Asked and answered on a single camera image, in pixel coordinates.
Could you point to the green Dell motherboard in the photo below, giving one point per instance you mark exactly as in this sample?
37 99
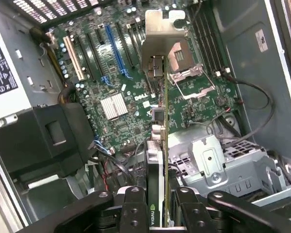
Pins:
126 131

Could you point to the black air shroud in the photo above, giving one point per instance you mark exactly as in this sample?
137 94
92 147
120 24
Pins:
26 145

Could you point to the blue expansion slot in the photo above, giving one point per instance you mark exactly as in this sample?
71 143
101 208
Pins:
116 48

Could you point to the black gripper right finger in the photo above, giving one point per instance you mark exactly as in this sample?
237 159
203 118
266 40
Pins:
194 213

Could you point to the CPU socket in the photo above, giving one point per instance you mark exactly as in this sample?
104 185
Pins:
182 55

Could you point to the long black expansion slot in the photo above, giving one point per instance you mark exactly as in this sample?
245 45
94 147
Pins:
85 59
95 54
124 44

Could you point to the silver chipset heatsink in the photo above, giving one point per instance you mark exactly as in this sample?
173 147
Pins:
114 106

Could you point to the black RAM slot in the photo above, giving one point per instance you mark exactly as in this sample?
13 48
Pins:
202 41
209 42
217 40

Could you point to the white case sticker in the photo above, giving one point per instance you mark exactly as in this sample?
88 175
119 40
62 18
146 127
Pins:
261 40

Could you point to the white expansion slot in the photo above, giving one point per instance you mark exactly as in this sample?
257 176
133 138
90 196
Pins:
74 58

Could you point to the metal disk bay cage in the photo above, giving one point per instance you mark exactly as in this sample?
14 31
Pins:
208 155

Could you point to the grey power supply unit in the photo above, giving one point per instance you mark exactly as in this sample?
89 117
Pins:
7 106

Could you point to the open grey PC case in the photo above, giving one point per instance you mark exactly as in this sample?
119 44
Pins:
245 97

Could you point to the metal socket cover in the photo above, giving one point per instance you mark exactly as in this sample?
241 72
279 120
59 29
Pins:
178 77

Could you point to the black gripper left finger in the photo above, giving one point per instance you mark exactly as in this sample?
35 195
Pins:
135 213

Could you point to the short black expansion slot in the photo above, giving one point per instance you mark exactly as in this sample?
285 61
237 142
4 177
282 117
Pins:
100 36

